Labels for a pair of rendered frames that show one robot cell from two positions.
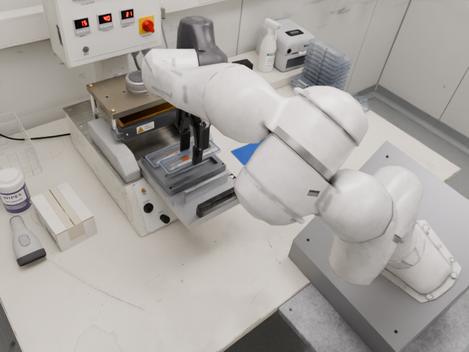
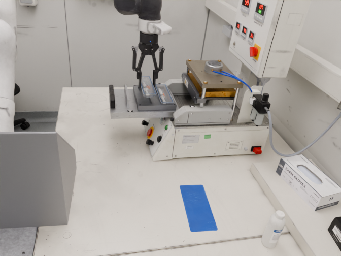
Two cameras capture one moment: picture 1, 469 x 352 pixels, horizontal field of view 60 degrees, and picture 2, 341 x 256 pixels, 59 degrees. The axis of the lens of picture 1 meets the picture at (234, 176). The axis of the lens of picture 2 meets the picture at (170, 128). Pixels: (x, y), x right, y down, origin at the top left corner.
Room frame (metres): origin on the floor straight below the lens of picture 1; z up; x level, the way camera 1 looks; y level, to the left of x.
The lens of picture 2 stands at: (1.56, -0.87, 1.61)
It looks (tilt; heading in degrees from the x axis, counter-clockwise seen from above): 32 degrees down; 118
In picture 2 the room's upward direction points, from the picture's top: 7 degrees clockwise
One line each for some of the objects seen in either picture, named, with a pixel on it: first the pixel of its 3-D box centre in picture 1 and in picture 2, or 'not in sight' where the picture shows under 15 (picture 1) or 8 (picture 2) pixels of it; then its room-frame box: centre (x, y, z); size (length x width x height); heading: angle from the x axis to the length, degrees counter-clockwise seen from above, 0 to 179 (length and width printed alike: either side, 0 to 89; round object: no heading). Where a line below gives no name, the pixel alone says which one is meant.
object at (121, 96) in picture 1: (139, 87); (219, 78); (1.12, 0.35, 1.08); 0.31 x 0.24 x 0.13; 134
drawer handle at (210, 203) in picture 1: (220, 200); (111, 95); (0.76, 0.03, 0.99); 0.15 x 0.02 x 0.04; 134
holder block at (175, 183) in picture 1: (183, 163); (154, 97); (0.89, 0.16, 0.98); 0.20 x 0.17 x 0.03; 134
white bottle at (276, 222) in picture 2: not in sight; (274, 228); (1.56, -0.08, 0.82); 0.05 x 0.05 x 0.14
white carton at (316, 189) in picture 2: not in sight; (307, 180); (1.61, 0.23, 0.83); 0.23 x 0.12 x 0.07; 144
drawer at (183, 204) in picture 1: (192, 175); (143, 99); (0.86, 0.13, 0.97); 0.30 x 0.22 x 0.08; 44
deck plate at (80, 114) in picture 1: (137, 126); (212, 106); (1.10, 0.36, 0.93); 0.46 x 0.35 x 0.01; 44
